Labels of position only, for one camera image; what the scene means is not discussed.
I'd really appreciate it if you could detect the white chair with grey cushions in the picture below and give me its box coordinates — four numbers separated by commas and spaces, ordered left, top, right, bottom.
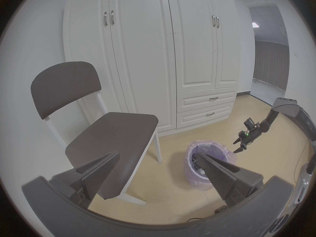
30, 61, 162, 205

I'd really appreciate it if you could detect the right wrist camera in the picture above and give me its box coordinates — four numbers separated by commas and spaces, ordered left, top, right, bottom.
244, 118, 257, 131

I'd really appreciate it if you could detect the white trash bin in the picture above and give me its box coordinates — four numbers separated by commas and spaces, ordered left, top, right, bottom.
186, 143, 234, 189

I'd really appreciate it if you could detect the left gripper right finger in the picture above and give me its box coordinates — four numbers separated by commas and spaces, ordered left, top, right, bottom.
196, 152, 264, 202

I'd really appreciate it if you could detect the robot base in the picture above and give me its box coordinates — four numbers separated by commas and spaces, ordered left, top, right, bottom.
270, 155, 316, 235

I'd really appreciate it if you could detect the black and white wrapper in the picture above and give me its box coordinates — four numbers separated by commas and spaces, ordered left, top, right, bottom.
191, 153, 207, 177

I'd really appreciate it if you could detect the white wardrobe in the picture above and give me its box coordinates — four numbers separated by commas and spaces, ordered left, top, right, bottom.
63, 0, 256, 138

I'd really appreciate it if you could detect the purple plastic bag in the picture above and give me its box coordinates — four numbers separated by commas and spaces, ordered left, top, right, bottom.
183, 140, 237, 191

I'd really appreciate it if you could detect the grey curtain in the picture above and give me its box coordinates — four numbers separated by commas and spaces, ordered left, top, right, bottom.
254, 40, 290, 92

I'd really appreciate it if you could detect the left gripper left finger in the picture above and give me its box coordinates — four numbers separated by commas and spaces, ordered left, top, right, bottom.
51, 151, 120, 209

